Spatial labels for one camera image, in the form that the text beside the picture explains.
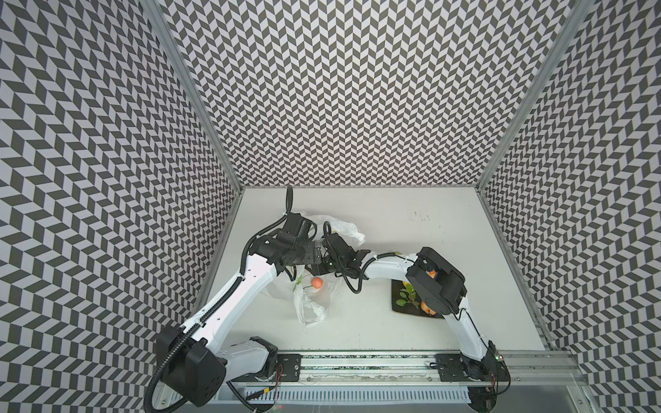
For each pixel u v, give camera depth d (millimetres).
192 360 370
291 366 723
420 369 753
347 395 693
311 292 865
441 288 530
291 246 569
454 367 736
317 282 868
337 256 738
